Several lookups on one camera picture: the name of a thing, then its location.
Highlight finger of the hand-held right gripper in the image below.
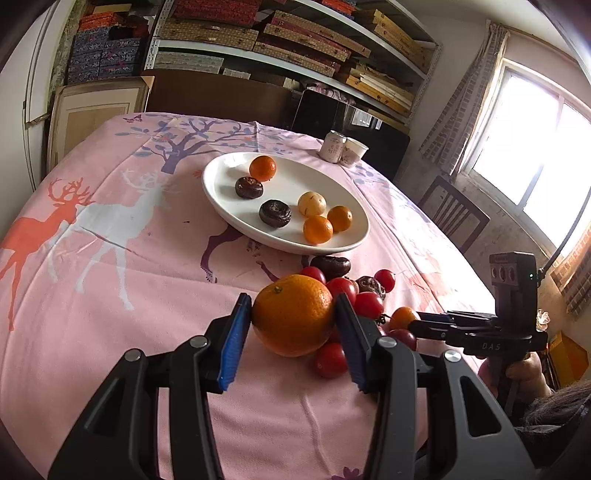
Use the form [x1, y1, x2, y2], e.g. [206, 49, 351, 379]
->
[418, 310, 497, 324]
[408, 318, 467, 343]

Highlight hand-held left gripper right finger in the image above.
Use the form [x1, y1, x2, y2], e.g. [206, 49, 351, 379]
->
[333, 292, 539, 480]

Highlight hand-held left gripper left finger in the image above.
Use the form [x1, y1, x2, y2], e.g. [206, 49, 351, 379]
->
[48, 292, 254, 480]

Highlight orange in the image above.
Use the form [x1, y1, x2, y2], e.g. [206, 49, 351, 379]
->
[327, 205, 353, 233]
[389, 306, 422, 330]
[249, 155, 278, 182]
[303, 215, 334, 245]
[252, 274, 337, 358]

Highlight pile of red cherry tomatoes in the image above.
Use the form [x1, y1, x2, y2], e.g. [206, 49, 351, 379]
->
[300, 266, 419, 379]

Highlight white oval plate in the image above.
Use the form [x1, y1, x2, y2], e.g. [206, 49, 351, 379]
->
[202, 151, 371, 254]

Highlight person's right hand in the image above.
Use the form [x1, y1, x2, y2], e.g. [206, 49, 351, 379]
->
[478, 351, 553, 403]

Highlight yellow box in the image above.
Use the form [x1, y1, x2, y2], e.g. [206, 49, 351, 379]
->
[547, 330, 589, 388]

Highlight pink deer printed tablecloth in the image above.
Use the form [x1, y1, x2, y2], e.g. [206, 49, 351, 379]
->
[0, 112, 497, 480]

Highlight brick patterned curtain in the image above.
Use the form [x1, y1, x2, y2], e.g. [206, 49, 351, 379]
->
[419, 23, 509, 176]
[551, 251, 591, 319]

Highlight dark wooden chair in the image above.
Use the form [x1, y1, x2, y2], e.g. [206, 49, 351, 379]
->
[418, 175, 491, 254]

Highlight pale yellow round fruit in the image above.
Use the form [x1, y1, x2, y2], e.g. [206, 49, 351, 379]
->
[298, 191, 328, 217]

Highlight white framed window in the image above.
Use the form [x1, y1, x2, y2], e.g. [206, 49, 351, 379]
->
[459, 65, 591, 250]

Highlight paper cup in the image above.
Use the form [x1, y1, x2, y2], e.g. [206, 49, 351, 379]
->
[340, 137, 369, 167]

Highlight drink can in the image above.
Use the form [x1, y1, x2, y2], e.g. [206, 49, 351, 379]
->
[318, 130, 348, 163]

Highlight black panel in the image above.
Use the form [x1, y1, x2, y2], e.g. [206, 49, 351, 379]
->
[292, 89, 411, 181]

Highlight pink cloth bundle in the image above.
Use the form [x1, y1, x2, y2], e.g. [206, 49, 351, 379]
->
[307, 83, 356, 104]

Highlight brown board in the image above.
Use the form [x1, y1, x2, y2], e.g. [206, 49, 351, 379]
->
[141, 69, 301, 130]

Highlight beige framed panel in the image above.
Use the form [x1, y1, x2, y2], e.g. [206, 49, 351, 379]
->
[46, 76, 154, 171]

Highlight white metal shelf rack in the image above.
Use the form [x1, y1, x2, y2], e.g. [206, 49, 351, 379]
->
[141, 0, 441, 125]

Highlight stacks of tan woven boxes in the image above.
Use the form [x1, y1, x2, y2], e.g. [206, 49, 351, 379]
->
[154, 7, 435, 118]

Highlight stack of blue patterned boxes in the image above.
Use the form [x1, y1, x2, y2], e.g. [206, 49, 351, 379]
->
[67, 30, 141, 86]

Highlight stack of red patterned boxes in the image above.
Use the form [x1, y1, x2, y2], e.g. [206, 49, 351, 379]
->
[173, 0, 264, 26]

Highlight white board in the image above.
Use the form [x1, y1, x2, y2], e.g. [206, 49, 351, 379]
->
[21, 0, 77, 185]

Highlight black cable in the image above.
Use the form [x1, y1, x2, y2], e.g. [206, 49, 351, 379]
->
[536, 193, 591, 280]

